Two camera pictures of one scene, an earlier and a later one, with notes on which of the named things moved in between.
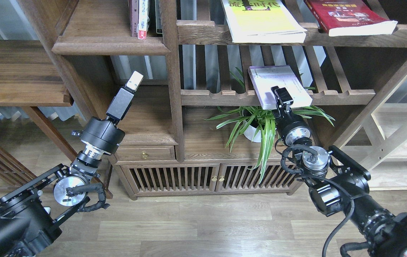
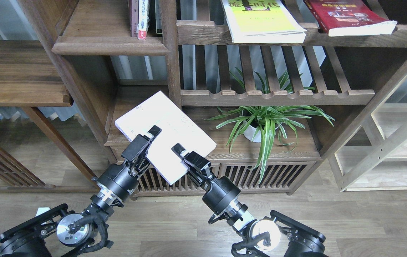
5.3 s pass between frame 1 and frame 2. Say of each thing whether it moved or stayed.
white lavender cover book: moved
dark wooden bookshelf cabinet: stayed
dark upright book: stayed
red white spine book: stayed
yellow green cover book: stayed
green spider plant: stayed
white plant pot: stayed
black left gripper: moved
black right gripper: moved
